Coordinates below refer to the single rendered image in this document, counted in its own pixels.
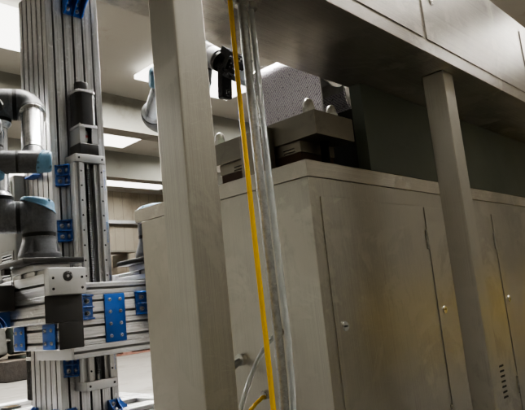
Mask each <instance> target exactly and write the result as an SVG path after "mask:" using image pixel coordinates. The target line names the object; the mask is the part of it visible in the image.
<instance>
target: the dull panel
mask: <svg viewBox="0 0 525 410"><path fill-rule="evenodd" d="M349 93H350V99H351V106H352V118H353V124H354V131H355V137H356V144H357V155H358V162H359V168H361V169H366V170H371V171H376V172H385V173H390V174H394V175H399V176H404V177H412V178H417V179H422V180H427V181H435V182H438V177H437V171H436V166H435V156H434V151H433V145H432V140H431V130H430V124H429V119H428V113H427V108H426V107H424V106H421V105H418V104H417V103H414V102H410V101H408V100H405V99H403V98H399V97H397V96H394V95H392V94H388V93H385V92H383V91H381V90H378V89H375V88H372V87H369V86H368V85H363V84H361V83H358V84H356V85H353V86H350V87H349ZM460 125H461V131H462V140H463V146H464V151H465V157H466V166H467V171H468V177H469V182H470V187H471V188H473V189H477V190H486V191H491V192H496V193H501V194H509V195H514V196H519V197H524V198H525V143H523V142H519V141H516V140H514V139H512V138H509V137H506V136H503V135H500V134H499V133H494V132H492V131H490V130H487V129H484V128H481V127H479V126H476V125H474V124H470V123H467V122H465V121H463V120H460Z"/></svg>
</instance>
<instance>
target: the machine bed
mask: <svg viewBox="0 0 525 410"><path fill-rule="evenodd" d="M272 176H273V185H278V184H281V183H284V182H287V181H293V180H295V179H299V178H301V177H319V178H325V179H331V180H337V181H347V182H353V183H359V184H365V185H376V186H382V187H387V188H393V189H399V190H410V191H416V192H422V193H428V194H438V195H440V188H439V183H438V182H435V181H427V180H422V179H417V178H412V177H404V176H399V175H394V174H390V173H385V172H376V171H371V170H366V169H361V168H353V167H348V166H343V165H338V164H330V163H325V162H320V161H316V160H311V159H302V160H300V161H297V162H294V163H291V164H287V165H283V166H281V167H278V168H273V169H272ZM251 182H252V191H255V190H256V178H255V174H254V175H251ZM470 191H471V196H472V199H474V200H479V201H485V202H491V203H502V204H508V205H514V206H520V207H525V198H524V197H519V196H514V195H509V194H501V193H496V192H491V191H486V190H477V189H473V188H470ZM245 193H247V185H246V177H244V178H240V179H238V180H235V181H230V182H227V183H225V184H221V185H219V195H220V200H222V199H226V198H231V197H234V196H237V195H240V194H245ZM161 216H164V202H162V203H157V204H155V205H152V206H149V207H144V208H141V209H138V210H136V211H135V223H136V224H141V223H142V222H143V221H146V220H152V219H155V218H158V217H161Z"/></svg>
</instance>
